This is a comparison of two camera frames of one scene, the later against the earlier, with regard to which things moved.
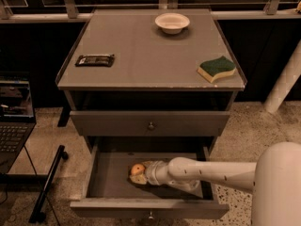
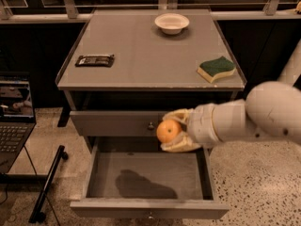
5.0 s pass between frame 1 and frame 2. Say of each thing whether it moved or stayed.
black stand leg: stayed
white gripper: moved
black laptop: stayed
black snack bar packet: stayed
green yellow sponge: stayed
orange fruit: moved
